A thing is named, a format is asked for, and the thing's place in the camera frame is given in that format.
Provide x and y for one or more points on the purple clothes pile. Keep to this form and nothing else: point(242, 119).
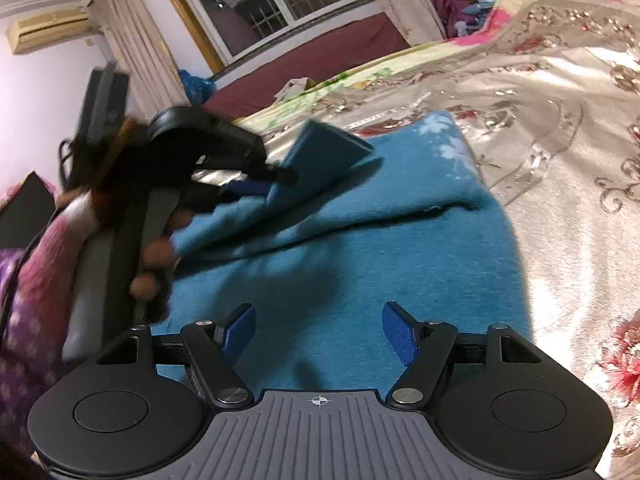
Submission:
point(452, 12)

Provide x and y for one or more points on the blue plastic bag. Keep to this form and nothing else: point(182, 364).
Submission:
point(196, 87)

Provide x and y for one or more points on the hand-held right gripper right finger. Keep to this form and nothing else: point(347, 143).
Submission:
point(399, 332)

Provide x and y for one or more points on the white crumpled cloth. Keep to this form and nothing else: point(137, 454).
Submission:
point(295, 87)

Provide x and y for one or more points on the blue fleece cloth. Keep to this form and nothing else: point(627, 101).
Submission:
point(350, 270)

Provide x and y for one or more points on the beige floral satin quilt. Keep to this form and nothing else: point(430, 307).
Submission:
point(565, 170)

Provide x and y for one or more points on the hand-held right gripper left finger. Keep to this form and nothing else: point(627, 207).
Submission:
point(243, 329)

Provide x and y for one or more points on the wall air conditioner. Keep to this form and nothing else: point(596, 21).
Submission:
point(47, 30)

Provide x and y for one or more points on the light blue items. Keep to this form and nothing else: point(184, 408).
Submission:
point(477, 8)

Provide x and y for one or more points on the yellow and pink floral sheet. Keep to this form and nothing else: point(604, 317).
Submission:
point(400, 62)

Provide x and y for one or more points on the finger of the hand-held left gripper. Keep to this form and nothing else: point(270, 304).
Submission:
point(245, 191)
point(260, 160)

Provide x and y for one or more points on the person's left hand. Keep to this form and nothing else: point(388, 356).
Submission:
point(160, 256)

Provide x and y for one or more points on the window with wooden frame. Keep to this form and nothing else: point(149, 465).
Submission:
point(280, 0)

